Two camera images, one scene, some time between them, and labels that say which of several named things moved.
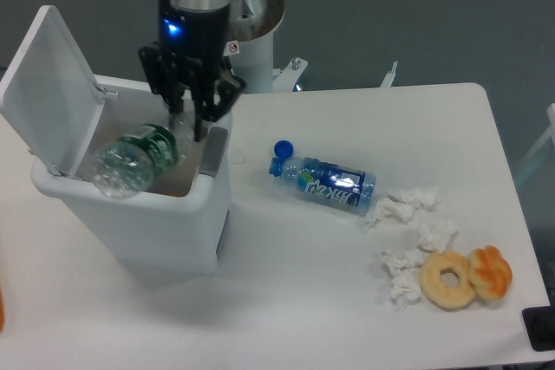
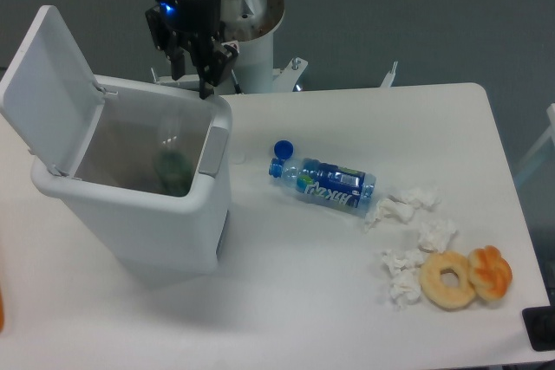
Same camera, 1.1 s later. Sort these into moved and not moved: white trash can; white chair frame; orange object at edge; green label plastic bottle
Moved: green label plastic bottle
Not moved: white trash can; orange object at edge; white chair frame
